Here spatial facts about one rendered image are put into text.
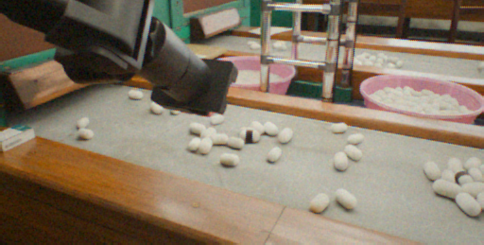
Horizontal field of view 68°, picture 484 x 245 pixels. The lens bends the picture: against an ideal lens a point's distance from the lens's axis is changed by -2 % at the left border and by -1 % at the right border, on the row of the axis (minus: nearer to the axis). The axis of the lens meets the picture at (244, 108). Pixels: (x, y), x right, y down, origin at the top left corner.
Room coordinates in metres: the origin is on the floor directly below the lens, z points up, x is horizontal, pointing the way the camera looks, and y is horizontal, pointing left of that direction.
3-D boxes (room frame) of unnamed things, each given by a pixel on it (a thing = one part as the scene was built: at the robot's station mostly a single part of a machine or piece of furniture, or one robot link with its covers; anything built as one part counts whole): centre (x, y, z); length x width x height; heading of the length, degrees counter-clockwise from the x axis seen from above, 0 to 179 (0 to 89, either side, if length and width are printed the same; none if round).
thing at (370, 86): (0.79, -0.41, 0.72); 0.27 x 0.27 x 0.10
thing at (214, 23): (1.40, 0.10, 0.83); 0.30 x 0.06 x 0.07; 155
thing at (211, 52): (1.06, 0.19, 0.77); 0.33 x 0.15 x 0.01; 155
